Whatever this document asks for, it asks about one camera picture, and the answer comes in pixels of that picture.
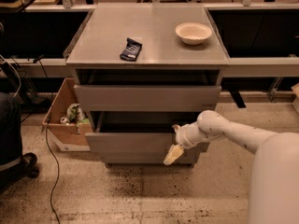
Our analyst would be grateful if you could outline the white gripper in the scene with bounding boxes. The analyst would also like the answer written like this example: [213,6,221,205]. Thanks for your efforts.
[164,122,203,165]

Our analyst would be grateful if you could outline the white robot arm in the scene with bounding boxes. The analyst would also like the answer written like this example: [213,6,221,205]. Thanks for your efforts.
[164,110,299,224]

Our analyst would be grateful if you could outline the grey drawer cabinet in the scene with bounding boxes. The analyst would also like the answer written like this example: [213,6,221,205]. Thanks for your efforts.
[63,2,231,169]

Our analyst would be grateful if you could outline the grey top drawer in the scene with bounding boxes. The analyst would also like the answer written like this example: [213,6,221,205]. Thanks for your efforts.
[74,85,221,112]

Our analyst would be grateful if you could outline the dark blue snack bag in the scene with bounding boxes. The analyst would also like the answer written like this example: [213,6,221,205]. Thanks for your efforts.
[120,38,142,62]

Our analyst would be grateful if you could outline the green white crumpled trash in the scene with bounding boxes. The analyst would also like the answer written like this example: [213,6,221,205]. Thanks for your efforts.
[60,104,89,124]

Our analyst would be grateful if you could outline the brown cardboard box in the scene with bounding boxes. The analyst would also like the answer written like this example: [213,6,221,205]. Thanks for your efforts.
[43,78,93,151]

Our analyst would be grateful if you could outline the white paper bowl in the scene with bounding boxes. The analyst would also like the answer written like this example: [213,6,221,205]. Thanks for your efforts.
[176,22,212,46]

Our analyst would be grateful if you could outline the black bracket under rail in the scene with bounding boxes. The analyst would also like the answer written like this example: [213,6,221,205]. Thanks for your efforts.
[230,90,246,108]

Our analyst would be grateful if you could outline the grey metal rail frame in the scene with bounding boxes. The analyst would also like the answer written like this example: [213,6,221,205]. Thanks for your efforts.
[0,0,299,79]

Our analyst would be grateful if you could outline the black floor cable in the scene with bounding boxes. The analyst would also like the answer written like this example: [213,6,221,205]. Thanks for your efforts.
[45,119,62,224]

